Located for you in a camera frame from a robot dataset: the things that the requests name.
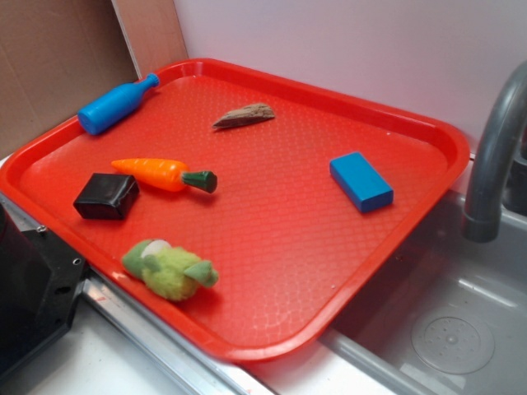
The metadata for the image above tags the brown wood chip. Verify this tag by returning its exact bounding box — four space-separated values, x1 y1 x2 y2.
212 103 275 129

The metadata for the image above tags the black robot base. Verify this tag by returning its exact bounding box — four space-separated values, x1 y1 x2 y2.
1 208 87 382

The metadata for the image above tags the red plastic tray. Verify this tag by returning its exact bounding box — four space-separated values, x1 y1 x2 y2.
1 59 469 362

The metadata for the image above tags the orange toy carrot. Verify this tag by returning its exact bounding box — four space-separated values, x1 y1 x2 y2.
110 158 218 193

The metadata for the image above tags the blue rectangular block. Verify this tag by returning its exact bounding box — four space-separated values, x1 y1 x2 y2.
329 152 394 213

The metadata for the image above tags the green plush toy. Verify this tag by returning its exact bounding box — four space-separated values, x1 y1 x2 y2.
122 239 219 302

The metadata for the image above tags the black cube block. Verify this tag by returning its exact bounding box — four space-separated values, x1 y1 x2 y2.
73 173 139 220

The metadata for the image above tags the blue plastic toy bottle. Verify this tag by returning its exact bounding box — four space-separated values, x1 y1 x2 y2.
77 73 160 135

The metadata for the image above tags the grey toy sink basin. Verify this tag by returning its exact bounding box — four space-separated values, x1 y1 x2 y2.
321 192 526 394

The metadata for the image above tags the grey toy faucet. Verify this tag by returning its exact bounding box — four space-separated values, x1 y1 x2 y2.
462 63 526 243

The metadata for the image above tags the brown cardboard panel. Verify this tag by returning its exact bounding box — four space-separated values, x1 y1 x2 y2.
1 1 187 157

